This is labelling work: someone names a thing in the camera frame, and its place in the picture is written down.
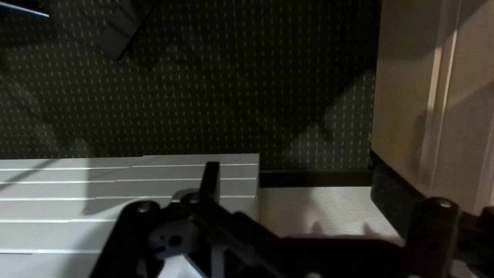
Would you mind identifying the white louvered air conditioner unit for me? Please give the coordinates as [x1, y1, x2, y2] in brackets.
[0, 151, 404, 278]

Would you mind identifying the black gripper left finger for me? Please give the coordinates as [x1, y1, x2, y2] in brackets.
[88, 158, 310, 278]

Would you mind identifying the wooden pull-out nightstand shelf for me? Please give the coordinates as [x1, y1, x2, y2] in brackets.
[369, 0, 494, 217]

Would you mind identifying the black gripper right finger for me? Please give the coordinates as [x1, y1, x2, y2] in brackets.
[369, 148, 494, 278]

